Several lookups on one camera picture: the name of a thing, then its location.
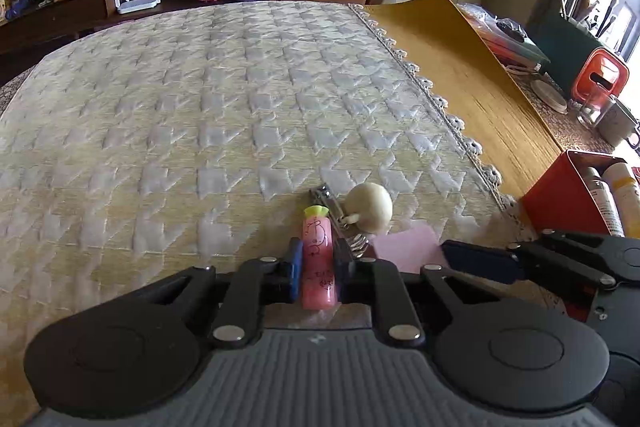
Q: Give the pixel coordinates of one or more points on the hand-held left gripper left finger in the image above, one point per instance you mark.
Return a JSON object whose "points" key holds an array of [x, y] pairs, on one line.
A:
{"points": [[295, 269]]}

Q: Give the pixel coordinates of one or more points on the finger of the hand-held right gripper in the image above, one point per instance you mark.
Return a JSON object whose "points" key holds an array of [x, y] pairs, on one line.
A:
{"points": [[570, 241], [480, 262]]}

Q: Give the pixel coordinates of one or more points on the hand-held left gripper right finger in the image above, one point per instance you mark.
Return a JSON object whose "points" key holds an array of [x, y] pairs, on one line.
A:
{"points": [[341, 269]]}

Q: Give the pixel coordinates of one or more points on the pink printed tube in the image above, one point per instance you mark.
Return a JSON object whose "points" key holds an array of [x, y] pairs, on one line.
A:
{"points": [[317, 257]]}

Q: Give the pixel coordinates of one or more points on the orange tin box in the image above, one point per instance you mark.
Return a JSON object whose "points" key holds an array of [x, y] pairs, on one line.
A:
{"points": [[555, 202]]}

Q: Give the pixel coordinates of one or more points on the clear bottle silver cap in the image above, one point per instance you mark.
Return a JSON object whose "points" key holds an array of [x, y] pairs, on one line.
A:
{"points": [[597, 202]]}

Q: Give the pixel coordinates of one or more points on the pink paper note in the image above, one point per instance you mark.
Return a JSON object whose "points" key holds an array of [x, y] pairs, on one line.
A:
{"points": [[405, 249]]}

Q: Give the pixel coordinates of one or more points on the white bottle yellow label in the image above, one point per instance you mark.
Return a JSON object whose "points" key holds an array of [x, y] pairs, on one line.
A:
{"points": [[622, 192]]}

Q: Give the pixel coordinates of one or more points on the cream ball spring toy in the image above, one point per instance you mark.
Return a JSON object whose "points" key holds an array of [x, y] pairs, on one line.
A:
{"points": [[370, 207]]}

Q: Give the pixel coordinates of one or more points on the brown patterned table cover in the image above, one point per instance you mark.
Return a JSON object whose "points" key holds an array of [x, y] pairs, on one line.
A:
{"points": [[575, 132]]}

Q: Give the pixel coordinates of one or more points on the grey mug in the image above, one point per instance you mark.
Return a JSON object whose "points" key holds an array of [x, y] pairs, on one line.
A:
{"points": [[617, 127]]}

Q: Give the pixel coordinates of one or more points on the clear glass cup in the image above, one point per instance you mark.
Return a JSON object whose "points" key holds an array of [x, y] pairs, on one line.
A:
{"points": [[592, 109]]}

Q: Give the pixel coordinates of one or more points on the round white lid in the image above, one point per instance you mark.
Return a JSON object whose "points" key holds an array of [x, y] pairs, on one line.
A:
{"points": [[549, 94]]}

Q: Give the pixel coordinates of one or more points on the yellow table mat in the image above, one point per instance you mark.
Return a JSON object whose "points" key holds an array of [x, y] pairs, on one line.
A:
{"points": [[465, 82]]}

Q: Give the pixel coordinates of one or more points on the cream quilted tablecloth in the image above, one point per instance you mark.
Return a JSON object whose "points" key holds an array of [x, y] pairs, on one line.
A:
{"points": [[200, 107]]}

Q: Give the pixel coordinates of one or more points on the orange green organizer box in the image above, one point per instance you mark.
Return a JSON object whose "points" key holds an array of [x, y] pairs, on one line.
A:
{"points": [[575, 52]]}

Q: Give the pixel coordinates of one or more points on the stack of books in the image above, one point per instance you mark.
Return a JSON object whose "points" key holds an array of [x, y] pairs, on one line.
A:
{"points": [[505, 42]]}

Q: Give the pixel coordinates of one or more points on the makeup brush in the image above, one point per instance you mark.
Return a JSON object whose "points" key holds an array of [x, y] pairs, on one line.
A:
{"points": [[612, 9]]}

